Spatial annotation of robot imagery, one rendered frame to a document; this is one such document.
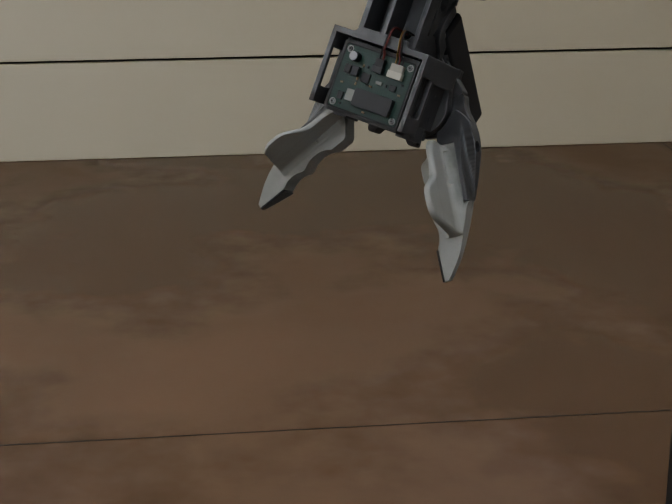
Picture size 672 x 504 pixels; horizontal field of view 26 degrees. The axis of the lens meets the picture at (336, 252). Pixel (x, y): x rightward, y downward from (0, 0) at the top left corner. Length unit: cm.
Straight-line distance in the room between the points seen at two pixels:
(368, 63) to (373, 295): 445
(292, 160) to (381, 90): 11
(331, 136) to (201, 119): 635
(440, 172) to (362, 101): 7
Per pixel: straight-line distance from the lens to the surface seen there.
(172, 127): 737
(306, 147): 102
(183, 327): 509
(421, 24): 95
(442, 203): 95
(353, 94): 94
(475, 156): 98
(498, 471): 408
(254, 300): 533
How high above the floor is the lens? 181
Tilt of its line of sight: 18 degrees down
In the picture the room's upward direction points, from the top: straight up
